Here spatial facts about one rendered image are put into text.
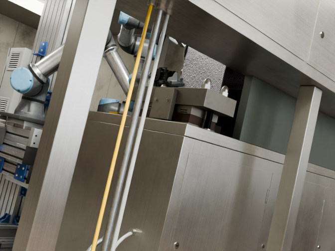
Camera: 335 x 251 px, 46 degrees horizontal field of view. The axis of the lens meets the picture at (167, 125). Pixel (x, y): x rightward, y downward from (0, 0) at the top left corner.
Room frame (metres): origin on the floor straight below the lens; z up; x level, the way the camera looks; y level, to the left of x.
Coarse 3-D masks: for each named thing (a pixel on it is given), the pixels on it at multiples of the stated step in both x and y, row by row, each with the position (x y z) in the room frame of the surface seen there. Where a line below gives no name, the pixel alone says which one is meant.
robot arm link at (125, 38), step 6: (120, 12) 1.95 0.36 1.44; (120, 18) 1.95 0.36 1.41; (126, 18) 1.95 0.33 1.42; (132, 18) 1.95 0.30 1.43; (126, 24) 1.97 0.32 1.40; (132, 24) 1.97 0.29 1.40; (138, 24) 1.96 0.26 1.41; (126, 30) 2.06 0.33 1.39; (132, 30) 2.06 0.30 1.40; (120, 36) 2.21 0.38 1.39; (126, 36) 2.15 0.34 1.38; (132, 36) 2.19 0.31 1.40; (120, 42) 2.28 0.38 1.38; (126, 42) 2.25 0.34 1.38; (132, 42) 2.30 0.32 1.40; (126, 48) 2.32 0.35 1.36
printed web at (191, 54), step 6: (192, 48) 1.62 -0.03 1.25; (186, 54) 1.64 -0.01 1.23; (192, 54) 1.62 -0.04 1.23; (198, 54) 1.59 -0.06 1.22; (228, 72) 1.61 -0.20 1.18; (234, 72) 1.59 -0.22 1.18; (228, 78) 1.61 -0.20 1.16; (234, 78) 1.58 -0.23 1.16; (240, 78) 1.56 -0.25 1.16; (222, 84) 1.64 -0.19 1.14; (228, 84) 1.62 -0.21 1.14; (234, 84) 1.59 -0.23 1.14; (240, 84) 1.57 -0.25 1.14
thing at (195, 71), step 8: (184, 64) 1.64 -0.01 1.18; (192, 64) 1.61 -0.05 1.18; (200, 64) 1.57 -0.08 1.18; (208, 64) 1.54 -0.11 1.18; (216, 64) 1.51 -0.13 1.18; (184, 72) 1.63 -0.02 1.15; (192, 72) 1.60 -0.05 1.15; (200, 72) 1.56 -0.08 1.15; (208, 72) 1.53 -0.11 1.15; (216, 72) 1.50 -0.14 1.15; (224, 72) 1.47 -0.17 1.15; (184, 80) 1.63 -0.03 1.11; (192, 80) 1.59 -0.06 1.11; (200, 80) 1.56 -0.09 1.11; (216, 80) 1.49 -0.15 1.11; (216, 88) 1.49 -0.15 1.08
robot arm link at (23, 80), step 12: (108, 36) 1.89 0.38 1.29; (60, 48) 1.84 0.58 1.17; (48, 60) 1.84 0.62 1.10; (12, 72) 1.83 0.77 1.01; (24, 72) 1.82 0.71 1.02; (36, 72) 1.83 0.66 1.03; (48, 72) 1.86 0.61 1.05; (12, 84) 1.83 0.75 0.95; (24, 84) 1.82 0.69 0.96; (36, 84) 1.86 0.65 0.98
